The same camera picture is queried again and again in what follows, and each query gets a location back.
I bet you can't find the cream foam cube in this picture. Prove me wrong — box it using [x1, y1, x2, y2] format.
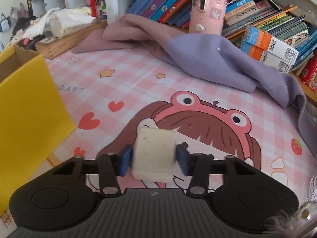
[132, 127, 176, 183]

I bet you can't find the pink cartoon desk mat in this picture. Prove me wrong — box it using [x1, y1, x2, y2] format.
[31, 48, 316, 202]

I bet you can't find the yellow cardboard box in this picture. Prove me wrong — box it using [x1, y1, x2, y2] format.
[1, 45, 76, 213]

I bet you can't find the pink purple cloth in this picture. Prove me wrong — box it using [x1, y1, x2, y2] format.
[72, 14, 316, 155]

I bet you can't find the lower orange blue box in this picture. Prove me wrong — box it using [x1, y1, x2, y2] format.
[240, 39, 292, 74]

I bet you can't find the orange blue box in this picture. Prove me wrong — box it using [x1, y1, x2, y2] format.
[243, 25, 299, 65]
[240, 39, 292, 74]

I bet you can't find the wooden chess box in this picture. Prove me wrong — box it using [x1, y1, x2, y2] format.
[35, 20, 107, 59]

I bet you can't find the upper orange blue box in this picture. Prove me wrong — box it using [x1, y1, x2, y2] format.
[243, 25, 299, 65]

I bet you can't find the cream tissue pouch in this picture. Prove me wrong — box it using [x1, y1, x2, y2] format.
[49, 9, 96, 38]

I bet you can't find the pile of clothes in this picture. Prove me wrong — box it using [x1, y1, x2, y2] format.
[2, 7, 61, 52]

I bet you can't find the pink cylindrical device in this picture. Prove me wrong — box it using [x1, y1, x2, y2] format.
[189, 0, 227, 35]

